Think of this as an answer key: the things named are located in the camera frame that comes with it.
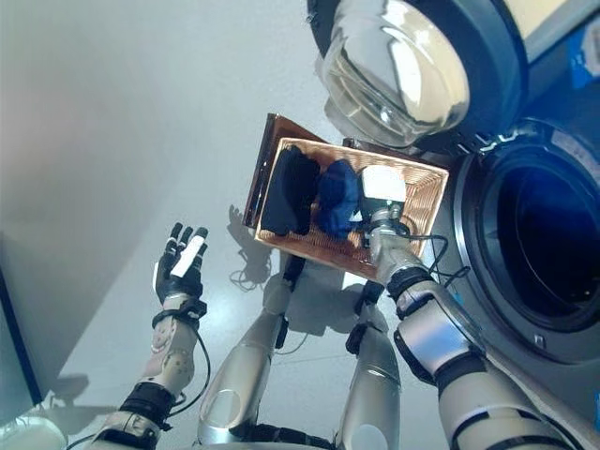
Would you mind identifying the white cable loop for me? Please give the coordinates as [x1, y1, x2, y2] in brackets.
[228, 204, 279, 293]

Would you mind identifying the black folded garment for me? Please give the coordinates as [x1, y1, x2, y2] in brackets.
[259, 144, 323, 237]

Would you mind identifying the brown acrylic stand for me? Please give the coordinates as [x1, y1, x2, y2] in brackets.
[243, 112, 330, 232]

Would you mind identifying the silver robot leg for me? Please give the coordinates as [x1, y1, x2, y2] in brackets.
[337, 280, 406, 450]
[196, 254, 308, 444]

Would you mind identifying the silver robot torso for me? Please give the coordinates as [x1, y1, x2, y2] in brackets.
[191, 421, 349, 450]

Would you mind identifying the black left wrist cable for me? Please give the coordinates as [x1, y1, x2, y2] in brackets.
[172, 329, 212, 419]

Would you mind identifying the silver left robot leg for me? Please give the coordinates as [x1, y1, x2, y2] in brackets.
[196, 254, 308, 444]

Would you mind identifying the blue white code label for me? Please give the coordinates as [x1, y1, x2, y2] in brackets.
[567, 27, 600, 88]

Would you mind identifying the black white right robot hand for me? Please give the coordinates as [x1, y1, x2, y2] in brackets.
[349, 165, 409, 224]

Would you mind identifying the round glass washer door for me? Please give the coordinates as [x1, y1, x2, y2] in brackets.
[306, 0, 532, 152]

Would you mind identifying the white appliance enclosure frame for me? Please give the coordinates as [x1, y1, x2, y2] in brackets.
[518, 17, 593, 68]

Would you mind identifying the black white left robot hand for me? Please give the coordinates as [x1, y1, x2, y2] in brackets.
[152, 222, 210, 308]

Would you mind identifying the blue garment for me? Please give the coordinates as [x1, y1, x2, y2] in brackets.
[315, 159, 365, 238]

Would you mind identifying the thin tether cable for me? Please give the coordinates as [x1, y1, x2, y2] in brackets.
[279, 326, 311, 358]

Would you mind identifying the rectangular wicker laundry basket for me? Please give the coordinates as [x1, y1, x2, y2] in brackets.
[252, 136, 451, 285]

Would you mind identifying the silver right robot leg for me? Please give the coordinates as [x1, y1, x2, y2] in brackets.
[337, 280, 406, 450]

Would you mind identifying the grey front-load washing machine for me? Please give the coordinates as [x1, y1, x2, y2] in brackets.
[447, 22, 600, 423]

